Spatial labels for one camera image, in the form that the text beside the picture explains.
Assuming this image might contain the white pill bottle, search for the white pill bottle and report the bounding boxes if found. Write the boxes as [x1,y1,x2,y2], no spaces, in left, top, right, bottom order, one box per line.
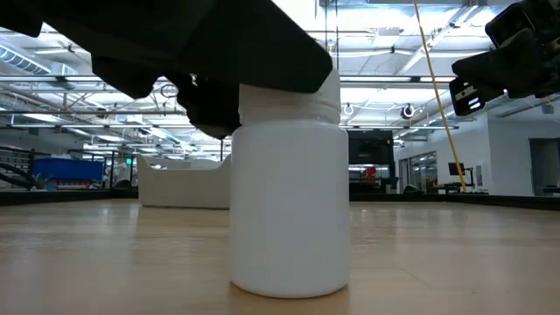
[230,69,351,299]

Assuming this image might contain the white plastic basket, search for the white plastic basket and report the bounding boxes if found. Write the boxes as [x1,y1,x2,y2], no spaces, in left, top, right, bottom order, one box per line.
[136,153,232,210]

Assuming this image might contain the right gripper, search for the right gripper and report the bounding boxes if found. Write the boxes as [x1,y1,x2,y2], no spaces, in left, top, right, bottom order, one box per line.
[449,17,560,117]

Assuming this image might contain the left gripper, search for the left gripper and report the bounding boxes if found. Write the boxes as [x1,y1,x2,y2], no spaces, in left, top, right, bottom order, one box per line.
[0,0,145,58]

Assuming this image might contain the yellow slanted pole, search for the yellow slanted pole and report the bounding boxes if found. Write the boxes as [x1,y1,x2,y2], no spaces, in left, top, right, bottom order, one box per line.
[412,0,468,193]

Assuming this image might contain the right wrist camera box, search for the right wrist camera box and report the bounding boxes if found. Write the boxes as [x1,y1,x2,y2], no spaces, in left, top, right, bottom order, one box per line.
[484,2,536,48]

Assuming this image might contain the black aluminium table frame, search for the black aluminium table frame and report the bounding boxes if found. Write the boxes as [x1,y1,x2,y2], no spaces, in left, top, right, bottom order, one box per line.
[0,187,560,212]

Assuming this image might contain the black metal railing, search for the black metal railing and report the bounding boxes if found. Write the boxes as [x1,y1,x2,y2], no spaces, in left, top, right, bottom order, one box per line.
[0,148,35,192]

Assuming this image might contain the black wall screen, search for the black wall screen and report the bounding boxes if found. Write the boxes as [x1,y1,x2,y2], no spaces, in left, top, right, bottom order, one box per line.
[347,129,396,166]

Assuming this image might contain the small green plant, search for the small green plant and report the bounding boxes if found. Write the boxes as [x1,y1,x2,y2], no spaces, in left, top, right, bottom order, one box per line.
[29,173,52,192]

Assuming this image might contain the computer monitor on stand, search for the computer monitor on stand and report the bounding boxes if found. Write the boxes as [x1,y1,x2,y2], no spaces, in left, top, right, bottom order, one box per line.
[446,161,477,193]

